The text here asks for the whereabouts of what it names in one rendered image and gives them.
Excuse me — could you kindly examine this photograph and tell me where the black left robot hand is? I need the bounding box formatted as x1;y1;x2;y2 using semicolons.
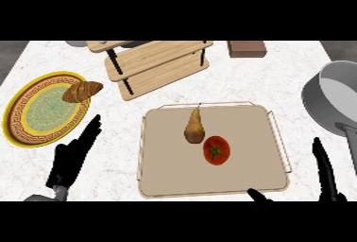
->
44;113;103;190

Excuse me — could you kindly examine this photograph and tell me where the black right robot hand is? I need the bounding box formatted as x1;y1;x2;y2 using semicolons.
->
245;136;348;202

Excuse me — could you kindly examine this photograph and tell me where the red tomato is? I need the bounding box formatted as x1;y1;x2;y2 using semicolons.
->
202;135;232;166

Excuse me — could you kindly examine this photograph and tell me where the wooden tiered shelf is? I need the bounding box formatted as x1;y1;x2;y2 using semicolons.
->
86;40;215;102

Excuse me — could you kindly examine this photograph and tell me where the yellow patterned plate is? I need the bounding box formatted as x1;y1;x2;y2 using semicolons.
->
1;71;91;148

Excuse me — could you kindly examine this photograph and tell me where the brown croissant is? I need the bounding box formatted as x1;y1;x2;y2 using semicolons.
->
62;80;105;104

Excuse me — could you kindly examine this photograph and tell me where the grey metal saucepan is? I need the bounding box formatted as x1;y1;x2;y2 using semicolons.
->
299;60;357;173

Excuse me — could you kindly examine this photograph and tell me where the brown pear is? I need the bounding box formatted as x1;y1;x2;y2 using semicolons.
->
183;103;206;145

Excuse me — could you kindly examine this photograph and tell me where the grey round object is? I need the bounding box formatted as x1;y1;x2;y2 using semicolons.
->
63;40;90;48

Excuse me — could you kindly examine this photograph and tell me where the brown rectangular block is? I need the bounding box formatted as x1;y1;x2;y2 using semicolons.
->
226;40;268;59

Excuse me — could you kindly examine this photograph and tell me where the beige tray with wire handles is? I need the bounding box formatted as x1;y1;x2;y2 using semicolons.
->
137;100;294;199

